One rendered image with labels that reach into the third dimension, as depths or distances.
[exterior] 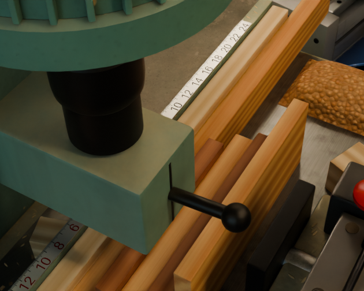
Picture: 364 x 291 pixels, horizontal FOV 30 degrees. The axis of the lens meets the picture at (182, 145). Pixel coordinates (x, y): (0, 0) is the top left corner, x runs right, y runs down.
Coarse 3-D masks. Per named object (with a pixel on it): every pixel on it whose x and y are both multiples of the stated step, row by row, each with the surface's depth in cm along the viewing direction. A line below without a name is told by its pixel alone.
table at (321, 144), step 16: (304, 64) 76; (288, 80) 74; (272, 96) 72; (256, 112) 71; (272, 112) 71; (256, 128) 69; (272, 128) 69; (320, 128) 69; (336, 128) 69; (304, 144) 67; (320, 144) 67; (336, 144) 67; (352, 144) 67; (304, 160) 66; (320, 160) 66; (304, 176) 65; (320, 176) 65; (288, 192) 63; (320, 192) 63; (272, 208) 62; (256, 240) 60; (240, 256) 59; (240, 272) 58; (224, 288) 57; (240, 288) 57
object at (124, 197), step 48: (48, 96) 48; (0, 144) 47; (48, 144) 45; (144, 144) 45; (192, 144) 47; (48, 192) 48; (96, 192) 45; (144, 192) 42; (192, 192) 50; (144, 240) 46
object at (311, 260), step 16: (304, 192) 51; (288, 208) 50; (304, 208) 51; (272, 224) 49; (288, 224) 49; (304, 224) 54; (272, 240) 48; (288, 240) 50; (256, 256) 47; (272, 256) 47; (288, 256) 51; (304, 256) 51; (256, 272) 47; (272, 272) 49; (256, 288) 49
